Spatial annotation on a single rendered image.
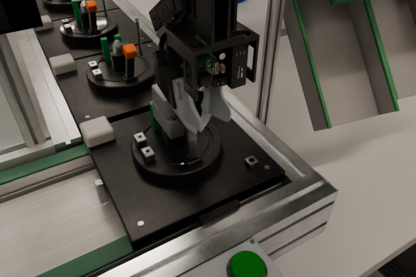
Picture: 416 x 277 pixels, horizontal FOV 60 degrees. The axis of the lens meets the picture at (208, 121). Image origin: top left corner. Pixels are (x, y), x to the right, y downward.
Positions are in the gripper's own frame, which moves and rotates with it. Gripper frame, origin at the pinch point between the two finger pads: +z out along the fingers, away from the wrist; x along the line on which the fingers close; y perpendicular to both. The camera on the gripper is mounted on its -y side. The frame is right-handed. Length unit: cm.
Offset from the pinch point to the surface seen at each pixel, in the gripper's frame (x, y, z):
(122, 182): -9.7, -4.3, 10.3
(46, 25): -9, -64, 9
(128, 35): 8, -50, 10
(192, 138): 0.0, -0.6, 3.4
